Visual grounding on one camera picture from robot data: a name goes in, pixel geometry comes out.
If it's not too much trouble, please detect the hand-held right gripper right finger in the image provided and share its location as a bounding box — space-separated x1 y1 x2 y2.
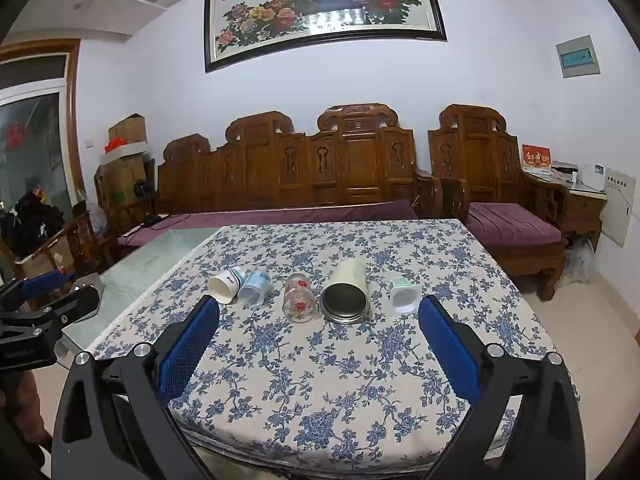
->
418 295 587 480

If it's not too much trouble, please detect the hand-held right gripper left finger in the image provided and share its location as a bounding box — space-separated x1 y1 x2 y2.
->
52 296 221 480

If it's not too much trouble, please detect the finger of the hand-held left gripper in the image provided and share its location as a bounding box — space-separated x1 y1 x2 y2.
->
30 273 104 332
0 270 77 317

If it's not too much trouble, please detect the small white green cup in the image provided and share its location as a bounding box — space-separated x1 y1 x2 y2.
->
389 279 420 315

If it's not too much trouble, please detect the white paper cup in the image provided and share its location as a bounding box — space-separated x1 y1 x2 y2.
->
207 266 247 305

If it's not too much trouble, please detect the clear blue-print plastic cup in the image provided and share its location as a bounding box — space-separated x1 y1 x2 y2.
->
237 268 272 308

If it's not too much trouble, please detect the cream steel-lined cup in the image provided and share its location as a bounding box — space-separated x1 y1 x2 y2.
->
320 258 372 325

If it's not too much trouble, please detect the red-flower glass cup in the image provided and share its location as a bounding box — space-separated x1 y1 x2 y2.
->
282 273 320 323

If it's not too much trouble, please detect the person's left hand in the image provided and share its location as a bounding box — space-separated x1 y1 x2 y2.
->
0 366 47 461

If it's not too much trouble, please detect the wooden side chair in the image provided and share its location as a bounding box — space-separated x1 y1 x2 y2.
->
19 202 122 287

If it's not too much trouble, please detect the black clothes pile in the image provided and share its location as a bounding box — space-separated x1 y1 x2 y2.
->
0 187 69 262

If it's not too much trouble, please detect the large brown cardboard box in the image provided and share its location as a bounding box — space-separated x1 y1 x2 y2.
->
94 155 157 222

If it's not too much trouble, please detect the blue floral tablecloth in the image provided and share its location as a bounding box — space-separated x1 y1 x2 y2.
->
87 219 581 467

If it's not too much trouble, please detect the square purple seat cushion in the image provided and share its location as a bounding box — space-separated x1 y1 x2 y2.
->
466 202 564 247

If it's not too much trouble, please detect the red window decoration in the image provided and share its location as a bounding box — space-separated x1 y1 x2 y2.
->
4 121 28 151

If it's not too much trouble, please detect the white flat carton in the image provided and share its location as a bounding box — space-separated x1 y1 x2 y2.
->
99 142 150 166

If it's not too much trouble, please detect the wooden framed glass door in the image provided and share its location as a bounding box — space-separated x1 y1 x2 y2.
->
0 38 87 206

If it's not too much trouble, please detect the clear plastic bag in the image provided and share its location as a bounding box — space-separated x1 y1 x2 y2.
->
562 236 597 287

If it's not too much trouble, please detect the long purple seat cushion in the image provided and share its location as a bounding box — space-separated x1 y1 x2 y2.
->
117 199 419 249

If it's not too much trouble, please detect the small brown cardboard box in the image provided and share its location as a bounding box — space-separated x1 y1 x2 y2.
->
108 113 149 154

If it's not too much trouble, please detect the wooden side table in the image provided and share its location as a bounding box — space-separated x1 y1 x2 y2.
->
564 180 609 257

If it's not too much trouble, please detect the carved wooden armchair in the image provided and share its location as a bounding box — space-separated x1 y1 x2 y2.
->
427 104 571 302

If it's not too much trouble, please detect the carved wooden sofa bench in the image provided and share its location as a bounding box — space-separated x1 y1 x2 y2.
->
152 103 444 221

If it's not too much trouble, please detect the red gift box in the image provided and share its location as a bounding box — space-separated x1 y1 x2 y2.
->
521 144 553 177

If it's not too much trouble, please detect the white flat box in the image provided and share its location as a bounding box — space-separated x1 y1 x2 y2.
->
550 161 581 184

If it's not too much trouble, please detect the white blue tissue box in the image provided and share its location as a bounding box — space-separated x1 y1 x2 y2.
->
580 164 609 192

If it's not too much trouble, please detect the framed peacock flower painting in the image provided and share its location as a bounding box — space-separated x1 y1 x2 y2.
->
202 0 448 75

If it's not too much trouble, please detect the black cable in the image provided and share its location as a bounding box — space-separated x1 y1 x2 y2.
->
144 212 193 227

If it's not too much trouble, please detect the white wall panel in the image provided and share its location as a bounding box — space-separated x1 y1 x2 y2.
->
600 172 637 249

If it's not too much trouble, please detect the grey wall fuse box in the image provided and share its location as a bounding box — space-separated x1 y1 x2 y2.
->
555 35 601 80

